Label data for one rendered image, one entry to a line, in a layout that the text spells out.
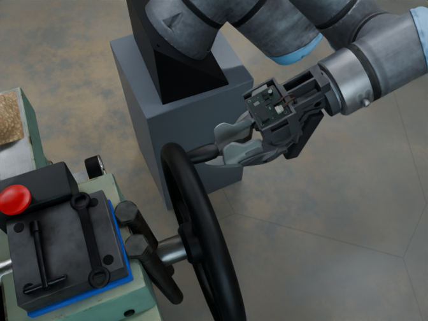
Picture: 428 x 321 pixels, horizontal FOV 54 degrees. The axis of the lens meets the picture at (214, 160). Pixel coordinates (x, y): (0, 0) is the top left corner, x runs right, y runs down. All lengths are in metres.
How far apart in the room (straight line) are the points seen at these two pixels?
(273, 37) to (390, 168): 0.87
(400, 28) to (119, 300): 0.49
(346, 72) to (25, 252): 0.45
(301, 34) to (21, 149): 0.68
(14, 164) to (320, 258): 1.11
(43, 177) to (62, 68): 1.58
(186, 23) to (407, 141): 1.11
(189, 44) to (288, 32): 0.23
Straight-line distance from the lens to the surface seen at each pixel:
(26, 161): 0.61
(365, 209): 1.61
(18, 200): 0.43
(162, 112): 1.05
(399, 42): 0.63
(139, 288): 0.44
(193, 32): 1.01
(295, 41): 1.04
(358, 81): 0.61
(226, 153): 0.61
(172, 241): 0.59
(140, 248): 0.43
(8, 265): 0.48
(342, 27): 0.71
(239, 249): 1.46
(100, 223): 0.42
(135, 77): 1.14
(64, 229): 0.43
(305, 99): 0.60
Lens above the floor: 1.37
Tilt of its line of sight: 59 degrees down
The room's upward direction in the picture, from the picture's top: straight up
